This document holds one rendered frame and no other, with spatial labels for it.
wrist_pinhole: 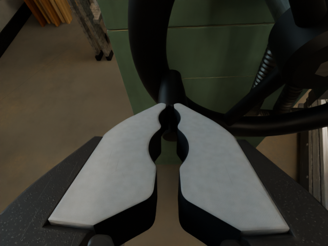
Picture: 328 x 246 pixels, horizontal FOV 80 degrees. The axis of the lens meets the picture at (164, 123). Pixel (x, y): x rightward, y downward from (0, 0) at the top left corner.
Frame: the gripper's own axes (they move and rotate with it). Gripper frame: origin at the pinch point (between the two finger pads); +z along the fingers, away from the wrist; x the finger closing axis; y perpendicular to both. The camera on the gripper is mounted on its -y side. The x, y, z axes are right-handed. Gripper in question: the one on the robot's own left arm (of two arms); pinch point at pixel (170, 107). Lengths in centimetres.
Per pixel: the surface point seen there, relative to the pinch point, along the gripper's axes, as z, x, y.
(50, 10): 152, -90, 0
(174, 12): 24.8, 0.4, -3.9
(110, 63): 120, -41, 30
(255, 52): 29.1, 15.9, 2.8
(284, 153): 65, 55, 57
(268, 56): 14.4, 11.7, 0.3
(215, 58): 29.5, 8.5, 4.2
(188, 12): 24.8, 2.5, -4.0
